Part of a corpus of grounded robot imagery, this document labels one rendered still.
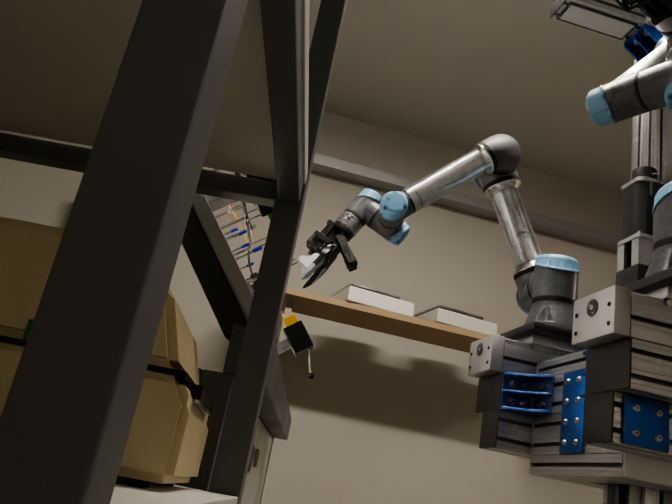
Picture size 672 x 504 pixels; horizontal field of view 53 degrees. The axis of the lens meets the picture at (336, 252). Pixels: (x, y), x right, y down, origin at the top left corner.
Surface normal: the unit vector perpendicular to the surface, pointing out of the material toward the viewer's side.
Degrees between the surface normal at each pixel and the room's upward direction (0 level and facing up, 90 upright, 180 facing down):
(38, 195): 90
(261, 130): 180
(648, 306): 90
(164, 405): 90
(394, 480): 90
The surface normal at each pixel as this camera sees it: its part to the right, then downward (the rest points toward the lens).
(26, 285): 0.11, -0.32
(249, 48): -0.18, 0.93
